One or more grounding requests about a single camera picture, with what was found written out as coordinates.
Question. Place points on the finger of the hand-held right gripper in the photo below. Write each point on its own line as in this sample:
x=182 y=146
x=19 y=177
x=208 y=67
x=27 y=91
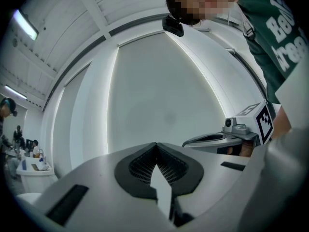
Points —
x=217 y=133
x=207 y=145

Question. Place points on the person's head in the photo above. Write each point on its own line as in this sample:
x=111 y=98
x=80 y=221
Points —
x=205 y=1

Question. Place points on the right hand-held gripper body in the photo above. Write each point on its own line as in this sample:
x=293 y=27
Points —
x=263 y=122

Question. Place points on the person's right forearm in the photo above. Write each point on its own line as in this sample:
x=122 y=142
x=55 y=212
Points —
x=281 y=122

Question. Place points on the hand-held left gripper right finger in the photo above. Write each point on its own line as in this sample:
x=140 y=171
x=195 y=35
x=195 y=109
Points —
x=212 y=190

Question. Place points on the person's right hand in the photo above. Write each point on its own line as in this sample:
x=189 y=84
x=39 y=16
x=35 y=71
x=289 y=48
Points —
x=245 y=150

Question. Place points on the grey roller blind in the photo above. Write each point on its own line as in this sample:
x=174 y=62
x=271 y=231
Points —
x=164 y=93
x=70 y=120

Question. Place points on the black head-mounted camera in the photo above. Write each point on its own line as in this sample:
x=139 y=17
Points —
x=172 y=26

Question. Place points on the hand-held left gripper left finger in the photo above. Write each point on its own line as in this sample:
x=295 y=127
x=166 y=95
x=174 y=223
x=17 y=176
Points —
x=96 y=202

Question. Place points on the person's green shirt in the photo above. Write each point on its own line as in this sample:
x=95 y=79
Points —
x=265 y=45

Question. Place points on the long ceiling light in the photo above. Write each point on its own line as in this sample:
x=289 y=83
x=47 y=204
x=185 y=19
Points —
x=27 y=25
x=15 y=92

